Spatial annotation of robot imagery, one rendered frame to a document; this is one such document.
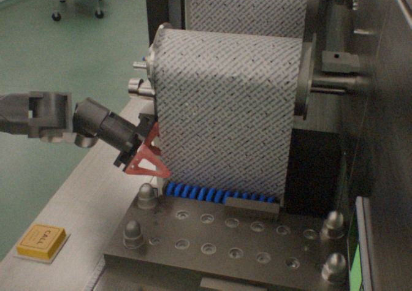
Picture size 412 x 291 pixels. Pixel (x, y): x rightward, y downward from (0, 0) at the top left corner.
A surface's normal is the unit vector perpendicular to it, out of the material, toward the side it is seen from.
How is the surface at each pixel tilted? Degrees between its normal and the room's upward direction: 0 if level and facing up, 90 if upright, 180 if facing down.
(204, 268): 0
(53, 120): 43
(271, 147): 90
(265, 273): 0
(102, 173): 0
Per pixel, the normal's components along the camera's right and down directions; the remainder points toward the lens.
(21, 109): 0.37, -0.37
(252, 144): -0.22, 0.52
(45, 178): 0.00, -0.84
